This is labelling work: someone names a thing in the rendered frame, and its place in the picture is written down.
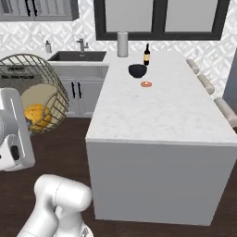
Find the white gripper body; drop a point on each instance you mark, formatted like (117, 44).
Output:
(12, 114)

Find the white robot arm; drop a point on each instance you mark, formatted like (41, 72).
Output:
(61, 197)

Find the grey base cabinet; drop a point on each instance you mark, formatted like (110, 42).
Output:
(89, 92)

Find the white dining counter island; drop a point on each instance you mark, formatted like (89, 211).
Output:
(160, 123)

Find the grey soap dispenser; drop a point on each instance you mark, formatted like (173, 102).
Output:
(48, 47)

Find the dark sink basin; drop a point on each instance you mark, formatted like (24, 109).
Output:
(78, 56)

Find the grey tap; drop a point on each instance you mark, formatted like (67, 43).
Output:
(81, 44)

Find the paper towel roll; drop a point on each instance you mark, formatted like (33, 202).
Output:
(122, 44)

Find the black bowl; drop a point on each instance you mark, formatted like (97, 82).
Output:
(137, 71)

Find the small orange round food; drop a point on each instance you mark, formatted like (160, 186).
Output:
(146, 84)

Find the dark wine bottle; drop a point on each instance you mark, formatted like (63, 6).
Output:
(147, 57)

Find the black framed window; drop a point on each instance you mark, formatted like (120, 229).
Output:
(160, 15)

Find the beige stool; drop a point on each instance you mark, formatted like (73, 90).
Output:
(206, 84)
(193, 66)
(227, 111)

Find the dark grey fridge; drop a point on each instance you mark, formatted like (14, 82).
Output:
(231, 83)

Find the grey wall cabinet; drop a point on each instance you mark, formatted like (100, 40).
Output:
(52, 9)

